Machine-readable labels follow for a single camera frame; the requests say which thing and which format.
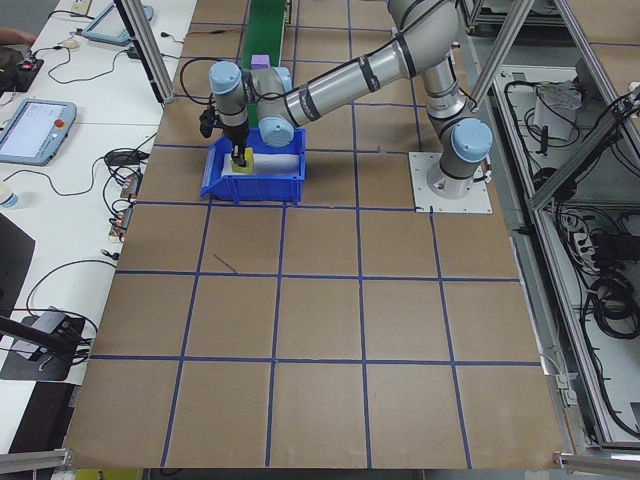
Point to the white square base plate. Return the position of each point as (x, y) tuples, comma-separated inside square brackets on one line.
[(470, 200)]

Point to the yellow foam block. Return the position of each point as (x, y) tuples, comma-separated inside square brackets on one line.
[(250, 169)]

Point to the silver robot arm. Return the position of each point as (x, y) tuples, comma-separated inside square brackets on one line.
[(350, 80)]

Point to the white computer mouse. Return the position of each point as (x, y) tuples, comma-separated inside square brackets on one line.
[(70, 44)]

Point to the green conveyor belt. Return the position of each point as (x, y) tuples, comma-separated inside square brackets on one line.
[(265, 30)]

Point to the white paper cup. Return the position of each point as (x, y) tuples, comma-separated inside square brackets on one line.
[(10, 197)]

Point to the person bare hand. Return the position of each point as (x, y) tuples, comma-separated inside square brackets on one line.
[(17, 36)]

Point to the purple foam block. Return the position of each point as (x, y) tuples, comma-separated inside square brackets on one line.
[(261, 62)]

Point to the black stand base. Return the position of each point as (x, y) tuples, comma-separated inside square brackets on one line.
[(30, 367)]

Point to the black power adapter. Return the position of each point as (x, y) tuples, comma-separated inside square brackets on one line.
[(125, 157), (135, 53)]

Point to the light blue teach pendant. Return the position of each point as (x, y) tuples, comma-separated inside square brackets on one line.
[(30, 130), (112, 22)]

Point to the V-shaped aluminium frame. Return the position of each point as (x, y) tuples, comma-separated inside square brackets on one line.
[(547, 190)]

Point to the small circuit board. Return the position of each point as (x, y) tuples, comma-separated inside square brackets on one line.
[(131, 186), (121, 222)]

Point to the aluminium profile post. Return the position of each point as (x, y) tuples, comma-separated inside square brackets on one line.
[(149, 55)]

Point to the black flat panel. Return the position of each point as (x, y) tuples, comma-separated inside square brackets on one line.
[(12, 260)]

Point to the white box in frame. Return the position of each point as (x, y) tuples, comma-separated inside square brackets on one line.
[(552, 112)]

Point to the aluminium foot bar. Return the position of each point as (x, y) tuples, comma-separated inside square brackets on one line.
[(35, 457), (590, 462)]

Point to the black electronics board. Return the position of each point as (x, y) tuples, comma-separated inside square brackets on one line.
[(27, 72)]

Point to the blue plastic storage bin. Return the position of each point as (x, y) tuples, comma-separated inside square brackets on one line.
[(260, 190)]

